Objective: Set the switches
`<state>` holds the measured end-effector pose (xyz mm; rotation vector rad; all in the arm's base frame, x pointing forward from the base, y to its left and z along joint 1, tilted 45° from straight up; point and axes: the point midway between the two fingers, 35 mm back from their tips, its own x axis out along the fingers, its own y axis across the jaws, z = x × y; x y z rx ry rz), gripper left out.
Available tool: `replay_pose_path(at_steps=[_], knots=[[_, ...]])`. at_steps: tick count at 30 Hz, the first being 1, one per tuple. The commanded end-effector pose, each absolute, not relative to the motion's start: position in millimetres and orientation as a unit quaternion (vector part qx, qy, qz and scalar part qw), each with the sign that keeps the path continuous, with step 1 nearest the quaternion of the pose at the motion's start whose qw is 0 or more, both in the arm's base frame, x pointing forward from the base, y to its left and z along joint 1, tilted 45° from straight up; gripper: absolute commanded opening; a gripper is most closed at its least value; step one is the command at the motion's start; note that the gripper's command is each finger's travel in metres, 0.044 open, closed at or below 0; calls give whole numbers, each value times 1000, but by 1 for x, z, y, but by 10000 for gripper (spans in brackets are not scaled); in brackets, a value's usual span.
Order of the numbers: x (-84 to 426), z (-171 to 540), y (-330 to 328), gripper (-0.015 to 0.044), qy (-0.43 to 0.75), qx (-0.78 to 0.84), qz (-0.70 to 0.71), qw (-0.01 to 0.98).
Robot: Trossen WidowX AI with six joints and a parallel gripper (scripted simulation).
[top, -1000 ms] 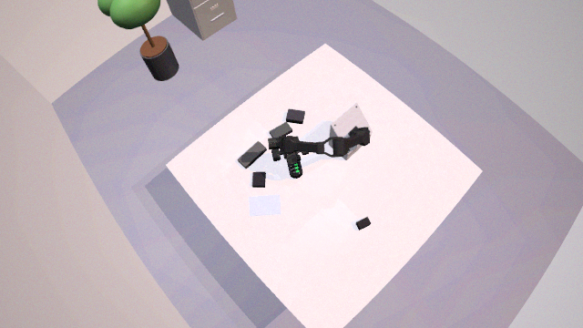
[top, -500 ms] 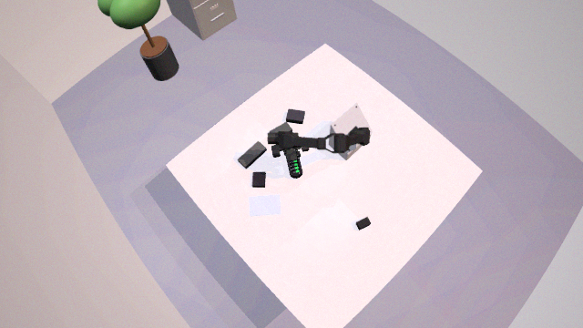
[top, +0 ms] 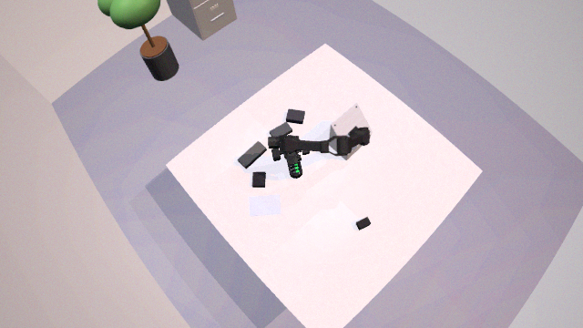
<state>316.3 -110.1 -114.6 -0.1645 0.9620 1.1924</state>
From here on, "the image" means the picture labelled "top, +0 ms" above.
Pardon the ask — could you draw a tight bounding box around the dark grey controller unit with rocker switches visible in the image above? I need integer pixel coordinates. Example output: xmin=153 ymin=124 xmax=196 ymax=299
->
xmin=286 ymin=159 xmax=303 ymax=179

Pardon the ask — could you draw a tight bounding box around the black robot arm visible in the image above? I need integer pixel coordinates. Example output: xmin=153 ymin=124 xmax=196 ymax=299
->
xmin=268 ymin=126 xmax=370 ymax=165

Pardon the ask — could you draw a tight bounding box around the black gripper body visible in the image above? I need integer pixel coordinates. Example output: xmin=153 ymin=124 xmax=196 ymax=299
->
xmin=271 ymin=149 xmax=310 ymax=161

